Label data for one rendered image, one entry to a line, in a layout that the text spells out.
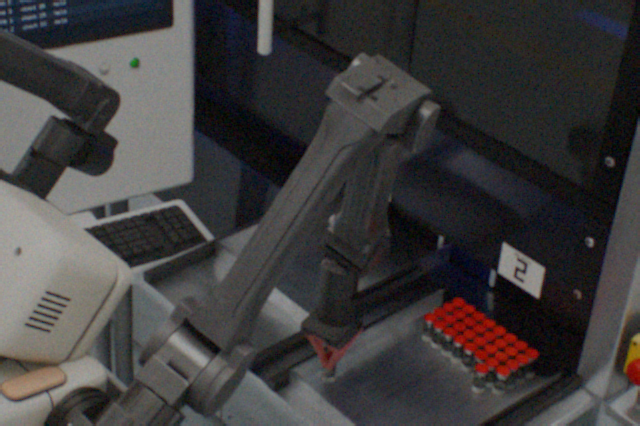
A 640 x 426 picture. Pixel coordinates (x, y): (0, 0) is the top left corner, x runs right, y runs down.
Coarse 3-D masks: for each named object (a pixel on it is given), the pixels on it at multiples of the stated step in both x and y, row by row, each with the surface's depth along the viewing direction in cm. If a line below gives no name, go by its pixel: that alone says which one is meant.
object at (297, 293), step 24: (240, 240) 216; (312, 240) 220; (408, 240) 222; (312, 264) 214; (384, 264) 215; (408, 264) 210; (432, 264) 215; (288, 288) 208; (312, 288) 208; (360, 288) 204; (288, 312) 202
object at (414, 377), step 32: (384, 320) 197; (416, 320) 203; (352, 352) 195; (384, 352) 196; (416, 352) 196; (320, 384) 188; (352, 384) 189; (384, 384) 189; (416, 384) 190; (448, 384) 190; (544, 384) 187; (352, 416) 183; (384, 416) 183; (416, 416) 184; (448, 416) 184; (480, 416) 185
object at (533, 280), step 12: (504, 252) 195; (516, 252) 193; (504, 264) 196; (516, 264) 193; (528, 264) 191; (504, 276) 197; (528, 276) 192; (540, 276) 190; (528, 288) 193; (540, 288) 191
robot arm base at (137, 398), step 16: (112, 400) 134; (128, 400) 133; (144, 400) 132; (160, 400) 132; (80, 416) 133; (112, 416) 132; (128, 416) 131; (144, 416) 132; (160, 416) 132; (176, 416) 133
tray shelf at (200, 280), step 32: (160, 288) 206; (192, 288) 207; (416, 288) 210; (480, 288) 212; (288, 320) 201; (512, 320) 205; (544, 352) 199; (576, 352) 199; (256, 384) 190; (320, 416) 183; (544, 416) 186; (576, 416) 189
